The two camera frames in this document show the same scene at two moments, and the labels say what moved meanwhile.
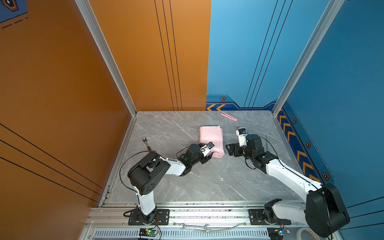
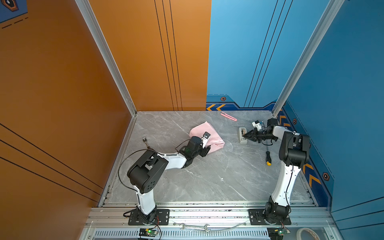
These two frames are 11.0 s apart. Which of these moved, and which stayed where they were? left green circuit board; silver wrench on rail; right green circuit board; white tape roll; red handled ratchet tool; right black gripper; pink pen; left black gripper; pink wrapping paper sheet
Moved: right black gripper; pink wrapping paper sheet; left black gripper
Stayed: red handled ratchet tool; pink pen; silver wrench on rail; white tape roll; right green circuit board; left green circuit board
